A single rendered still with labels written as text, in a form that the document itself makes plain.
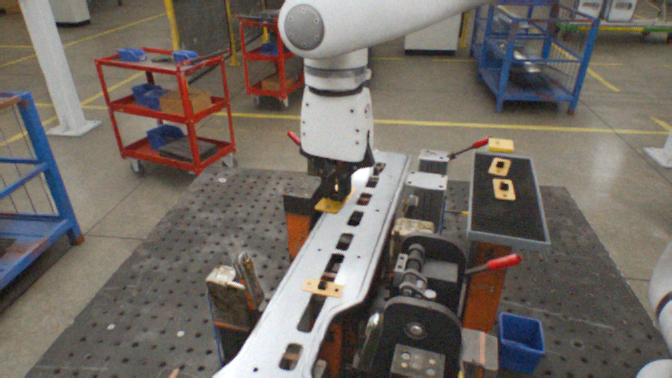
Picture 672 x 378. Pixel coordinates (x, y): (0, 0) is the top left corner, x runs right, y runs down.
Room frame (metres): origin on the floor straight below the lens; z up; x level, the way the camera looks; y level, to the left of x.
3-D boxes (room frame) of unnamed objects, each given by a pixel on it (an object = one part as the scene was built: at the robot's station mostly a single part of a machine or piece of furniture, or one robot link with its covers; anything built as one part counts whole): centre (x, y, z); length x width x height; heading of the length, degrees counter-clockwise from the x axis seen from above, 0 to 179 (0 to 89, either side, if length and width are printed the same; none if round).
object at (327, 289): (0.68, 0.03, 1.01); 0.08 x 0.04 x 0.01; 73
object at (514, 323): (0.76, -0.45, 0.74); 0.11 x 0.10 x 0.09; 164
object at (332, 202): (0.59, 0.00, 1.28); 0.08 x 0.04 x 0.01; 156
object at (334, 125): (0.59, 0.00, 1.41); 0.10 x 0.07 x 0.11; 66
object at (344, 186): (0.58, -0.02, 1.31); 0.03 x 0.03 x 0.07; 66
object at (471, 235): (0.81, -0.35, 1.16); 0.37 x 0.14 x 0.02; 164
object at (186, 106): (3.10, 1.22, 0.49); 0.81 x 0.47 x 0.97; 67
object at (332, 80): (0.59, 0.00, 1.47); 0.09 x 0.08 x 0.03; 66
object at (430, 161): (1.20, -0.29, 0.88); 0.11 x 0.10 x 0.36; 74
